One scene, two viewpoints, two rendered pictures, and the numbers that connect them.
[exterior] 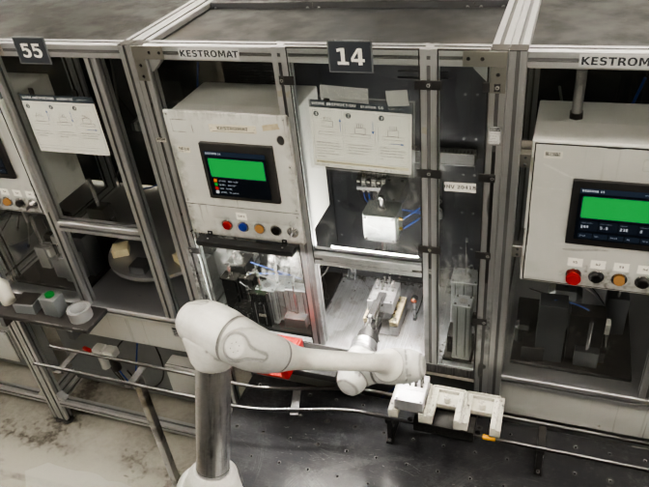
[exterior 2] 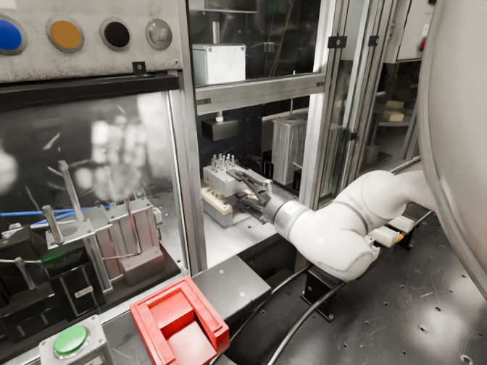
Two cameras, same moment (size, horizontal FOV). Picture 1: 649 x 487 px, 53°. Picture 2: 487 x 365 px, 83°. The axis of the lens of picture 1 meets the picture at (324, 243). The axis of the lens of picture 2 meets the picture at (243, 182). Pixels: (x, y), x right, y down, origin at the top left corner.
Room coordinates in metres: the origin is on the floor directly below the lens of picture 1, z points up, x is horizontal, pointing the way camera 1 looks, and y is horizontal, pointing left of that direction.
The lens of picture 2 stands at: (1.43, 0.44, 1.42)
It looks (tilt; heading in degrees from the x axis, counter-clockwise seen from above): 28 degrees down; 299
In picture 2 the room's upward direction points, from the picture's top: straight up
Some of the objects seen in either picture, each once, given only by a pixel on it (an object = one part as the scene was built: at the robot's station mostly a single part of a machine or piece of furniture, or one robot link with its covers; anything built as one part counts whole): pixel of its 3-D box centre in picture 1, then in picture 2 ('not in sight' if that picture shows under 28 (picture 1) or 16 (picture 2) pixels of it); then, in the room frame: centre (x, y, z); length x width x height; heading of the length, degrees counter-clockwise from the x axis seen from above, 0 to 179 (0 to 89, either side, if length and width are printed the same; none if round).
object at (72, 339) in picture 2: not in sight; (72, 341); (1.77, 0.35, 1.03); 0.04 x 0.04 x 0.02
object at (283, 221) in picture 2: (363, 348); (293, 220); (1.59, -0.09, 1.03); 0.09 x 0.06 x 0.09; 67
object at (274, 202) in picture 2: (369, 333); (272, 206); (1.66, -0.12, 1.03); 0.09 x 0.07 x 0.08; 157
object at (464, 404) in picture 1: (446, 412); (361, 242); (1.44, -0.34, 0.84); 0.36 x 0.14 x 0.10; 67
